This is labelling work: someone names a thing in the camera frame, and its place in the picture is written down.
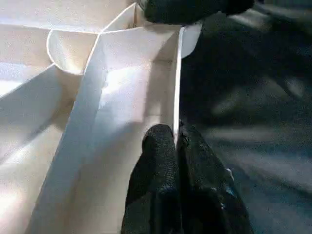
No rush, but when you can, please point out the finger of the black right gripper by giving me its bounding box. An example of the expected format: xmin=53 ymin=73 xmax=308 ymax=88
xmin=143 ymin=0 xmax=255 ymax=25

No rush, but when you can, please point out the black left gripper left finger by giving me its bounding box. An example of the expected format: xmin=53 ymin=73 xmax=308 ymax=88
xmin=120 ymin=123 xmax=181 ymax=234

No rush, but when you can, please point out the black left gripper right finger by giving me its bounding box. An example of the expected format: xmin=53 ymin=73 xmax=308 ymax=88
xmin=177 ymin=122 xmax=254 ymax=234

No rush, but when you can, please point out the black work mat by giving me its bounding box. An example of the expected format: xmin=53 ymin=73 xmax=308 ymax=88
xmin=178 ymin=0 xmax=312 ymax=234

